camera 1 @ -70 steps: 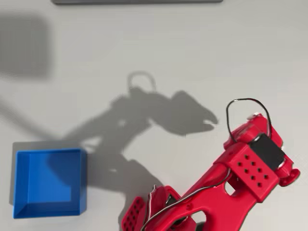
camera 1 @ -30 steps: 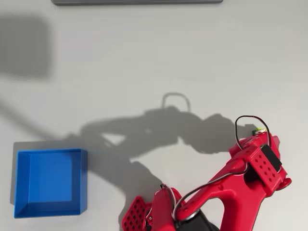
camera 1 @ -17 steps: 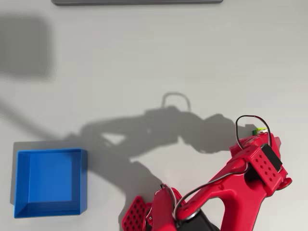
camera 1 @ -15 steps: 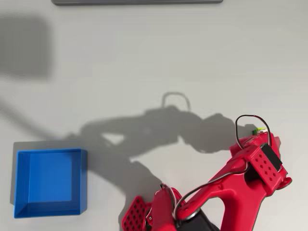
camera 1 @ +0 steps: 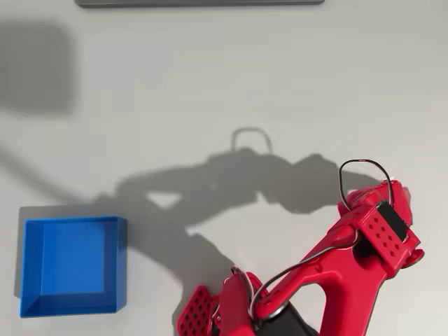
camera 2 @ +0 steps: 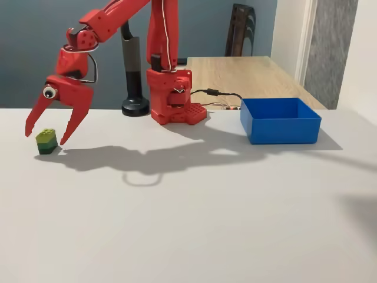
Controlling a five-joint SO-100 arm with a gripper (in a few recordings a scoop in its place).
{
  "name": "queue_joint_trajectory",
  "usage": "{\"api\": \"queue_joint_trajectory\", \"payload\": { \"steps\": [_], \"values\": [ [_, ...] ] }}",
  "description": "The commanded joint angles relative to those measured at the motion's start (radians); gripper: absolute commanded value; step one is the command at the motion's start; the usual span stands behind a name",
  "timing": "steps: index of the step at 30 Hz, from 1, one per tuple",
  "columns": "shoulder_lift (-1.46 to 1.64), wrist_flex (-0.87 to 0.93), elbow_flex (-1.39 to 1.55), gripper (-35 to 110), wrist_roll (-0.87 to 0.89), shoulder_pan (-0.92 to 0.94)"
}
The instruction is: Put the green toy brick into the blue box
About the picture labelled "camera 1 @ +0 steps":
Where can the red robot arm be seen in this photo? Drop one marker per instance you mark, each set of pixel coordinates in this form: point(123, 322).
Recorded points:
point(332, 280)

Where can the blue plastic bin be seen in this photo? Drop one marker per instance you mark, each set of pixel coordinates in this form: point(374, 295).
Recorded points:
point(70, 259)

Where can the grey flat slab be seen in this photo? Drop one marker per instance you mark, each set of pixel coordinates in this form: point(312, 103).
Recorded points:
point(199, 3)

